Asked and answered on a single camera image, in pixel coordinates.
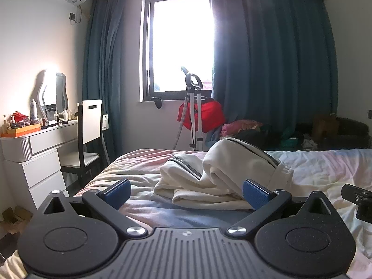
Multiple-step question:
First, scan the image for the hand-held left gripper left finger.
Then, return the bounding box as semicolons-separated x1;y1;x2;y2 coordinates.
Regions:
36;178;148;238

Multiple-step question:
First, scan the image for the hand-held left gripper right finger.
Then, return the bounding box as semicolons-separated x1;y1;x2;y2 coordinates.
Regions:
227;178;338;239

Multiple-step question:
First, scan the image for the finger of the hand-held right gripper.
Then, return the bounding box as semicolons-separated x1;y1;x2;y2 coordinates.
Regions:
341;184;372;221

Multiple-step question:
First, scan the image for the cream garment with dark piping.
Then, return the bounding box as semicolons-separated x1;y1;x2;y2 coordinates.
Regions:
153;137;295;211

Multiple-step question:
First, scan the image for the bed with pastel sheet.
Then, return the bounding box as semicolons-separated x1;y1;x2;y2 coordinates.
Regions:
68;148;372;279

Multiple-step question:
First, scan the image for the black clothing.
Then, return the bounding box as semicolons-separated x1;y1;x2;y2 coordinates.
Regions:
232;129;288;152

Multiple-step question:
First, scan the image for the teal cloth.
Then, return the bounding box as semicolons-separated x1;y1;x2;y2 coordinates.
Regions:
280;125;300;147

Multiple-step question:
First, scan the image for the blue clothing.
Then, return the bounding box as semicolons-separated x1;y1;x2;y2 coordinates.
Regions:
205;128;224;152

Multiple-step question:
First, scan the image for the pink clothing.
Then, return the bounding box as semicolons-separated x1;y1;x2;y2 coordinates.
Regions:
221;119;263;137

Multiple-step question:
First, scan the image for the white crumpled cloth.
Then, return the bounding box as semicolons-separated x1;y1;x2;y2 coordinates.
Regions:
302;138;319;151

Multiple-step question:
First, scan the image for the white and black chair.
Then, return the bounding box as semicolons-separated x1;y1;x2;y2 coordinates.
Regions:
60;99;111;188

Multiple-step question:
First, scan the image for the white dressing table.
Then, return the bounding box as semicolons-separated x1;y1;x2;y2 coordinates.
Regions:
0;119;79;210

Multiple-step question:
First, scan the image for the brown cardboard box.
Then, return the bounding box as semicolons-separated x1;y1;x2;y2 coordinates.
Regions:
312;113;340;141

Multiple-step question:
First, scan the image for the red bag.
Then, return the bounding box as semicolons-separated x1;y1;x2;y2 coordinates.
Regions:
177;96;226;133

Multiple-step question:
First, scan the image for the group of cosmetic bottles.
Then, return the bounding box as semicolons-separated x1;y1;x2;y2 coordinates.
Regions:
1;103;80;130

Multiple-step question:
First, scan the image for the standing garment steamer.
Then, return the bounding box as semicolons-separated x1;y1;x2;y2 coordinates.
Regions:
173;66;205;152

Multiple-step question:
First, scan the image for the orange flat box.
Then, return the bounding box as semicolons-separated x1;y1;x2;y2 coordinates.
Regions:
0;122;42;138

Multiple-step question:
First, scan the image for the wavy white vanity mirror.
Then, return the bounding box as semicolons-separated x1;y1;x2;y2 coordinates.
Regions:
38;68;70;121

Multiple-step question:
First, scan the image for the person's cream clothing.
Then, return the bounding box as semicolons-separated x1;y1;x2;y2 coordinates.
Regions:
0;251;28;279

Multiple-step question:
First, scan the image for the narrow teal curtain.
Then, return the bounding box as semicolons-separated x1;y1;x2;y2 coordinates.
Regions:
82;0;128;156

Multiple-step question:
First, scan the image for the wide teal curtain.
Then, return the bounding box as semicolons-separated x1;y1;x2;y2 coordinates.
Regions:
207;0;340;128

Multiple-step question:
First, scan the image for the dark framed window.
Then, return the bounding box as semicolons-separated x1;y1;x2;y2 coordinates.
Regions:
142;0;216;103

